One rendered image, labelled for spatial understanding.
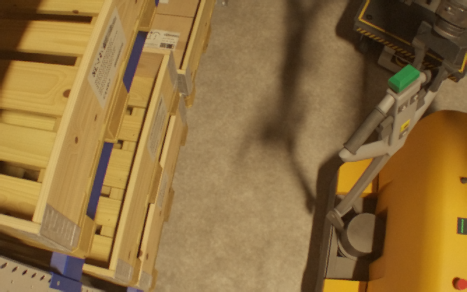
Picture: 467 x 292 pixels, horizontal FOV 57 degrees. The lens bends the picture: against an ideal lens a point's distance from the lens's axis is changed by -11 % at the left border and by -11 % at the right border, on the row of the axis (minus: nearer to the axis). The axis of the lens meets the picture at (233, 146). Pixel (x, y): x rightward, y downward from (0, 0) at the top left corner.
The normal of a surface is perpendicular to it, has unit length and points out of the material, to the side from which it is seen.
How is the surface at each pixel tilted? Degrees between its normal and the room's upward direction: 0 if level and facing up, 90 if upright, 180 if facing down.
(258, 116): 0
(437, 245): 45
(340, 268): 0
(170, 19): 0
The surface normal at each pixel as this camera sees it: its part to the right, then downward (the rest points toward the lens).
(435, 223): -0.70, -0.38
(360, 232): -0.01, -0.37
